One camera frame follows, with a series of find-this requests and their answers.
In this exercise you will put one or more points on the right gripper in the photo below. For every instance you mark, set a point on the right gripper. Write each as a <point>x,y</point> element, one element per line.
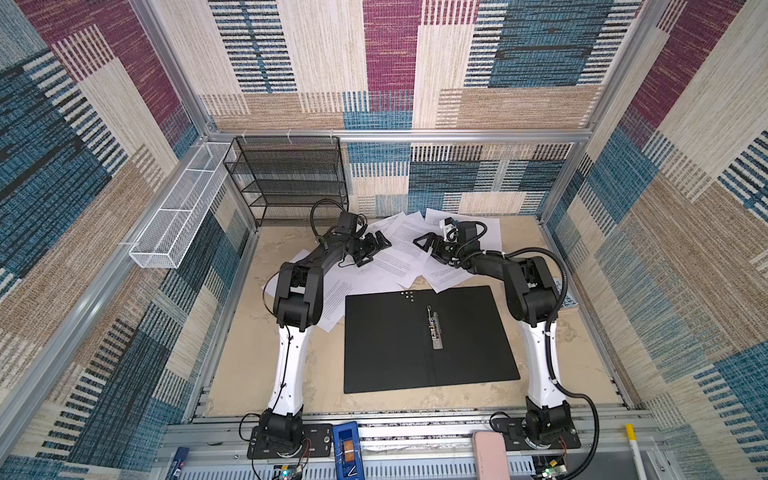
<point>435,248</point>

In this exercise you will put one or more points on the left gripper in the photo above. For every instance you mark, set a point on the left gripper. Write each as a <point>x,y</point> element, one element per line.
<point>379,242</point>

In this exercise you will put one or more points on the printed text sheet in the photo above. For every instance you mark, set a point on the printed text sheet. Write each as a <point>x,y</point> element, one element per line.
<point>403,261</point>

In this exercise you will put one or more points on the red folder black inside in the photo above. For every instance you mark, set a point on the red folder black inside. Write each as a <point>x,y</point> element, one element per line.
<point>420,339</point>

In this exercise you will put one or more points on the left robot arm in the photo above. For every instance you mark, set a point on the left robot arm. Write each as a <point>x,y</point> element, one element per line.
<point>298,305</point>

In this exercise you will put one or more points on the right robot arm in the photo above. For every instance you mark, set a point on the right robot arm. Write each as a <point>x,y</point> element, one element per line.
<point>535,282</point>

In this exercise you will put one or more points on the text sheet under pile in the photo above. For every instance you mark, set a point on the text sheet under pile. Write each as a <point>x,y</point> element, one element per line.
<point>442,277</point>

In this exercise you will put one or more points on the diagram drawing sheet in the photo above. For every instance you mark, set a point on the diagram drawing sheet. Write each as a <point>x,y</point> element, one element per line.
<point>389,226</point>

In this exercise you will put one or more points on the colourful comic book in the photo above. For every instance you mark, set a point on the colourful comic book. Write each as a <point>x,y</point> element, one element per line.
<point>569,301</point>

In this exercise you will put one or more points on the pink phone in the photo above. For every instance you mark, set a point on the pink phone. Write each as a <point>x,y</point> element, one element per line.
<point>490,456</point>

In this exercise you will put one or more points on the white yellow marker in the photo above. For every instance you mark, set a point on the white yellow marker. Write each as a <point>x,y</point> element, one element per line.
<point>636,454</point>

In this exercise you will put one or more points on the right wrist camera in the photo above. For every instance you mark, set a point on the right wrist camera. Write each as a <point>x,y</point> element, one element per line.
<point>457,231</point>

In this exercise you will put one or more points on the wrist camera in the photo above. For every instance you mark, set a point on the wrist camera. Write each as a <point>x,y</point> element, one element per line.
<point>347,224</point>
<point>457,231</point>

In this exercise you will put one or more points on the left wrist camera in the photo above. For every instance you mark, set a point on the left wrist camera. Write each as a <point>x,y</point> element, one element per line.
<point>347,224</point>

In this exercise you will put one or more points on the black wire mesh shelf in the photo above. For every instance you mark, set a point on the black wire mesh shelf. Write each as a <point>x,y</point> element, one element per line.
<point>281,178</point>

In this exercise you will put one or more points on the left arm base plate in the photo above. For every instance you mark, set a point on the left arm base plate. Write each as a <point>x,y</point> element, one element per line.
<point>314,440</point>

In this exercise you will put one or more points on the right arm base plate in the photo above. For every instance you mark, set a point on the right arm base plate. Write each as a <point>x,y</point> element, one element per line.
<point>518,435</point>

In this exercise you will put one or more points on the white wire mesh tray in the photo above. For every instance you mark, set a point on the white wire mesh tray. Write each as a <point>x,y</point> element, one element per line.
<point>164,242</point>

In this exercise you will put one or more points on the blue box on rail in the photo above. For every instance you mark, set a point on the blue box on rail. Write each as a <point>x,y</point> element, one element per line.
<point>347,452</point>

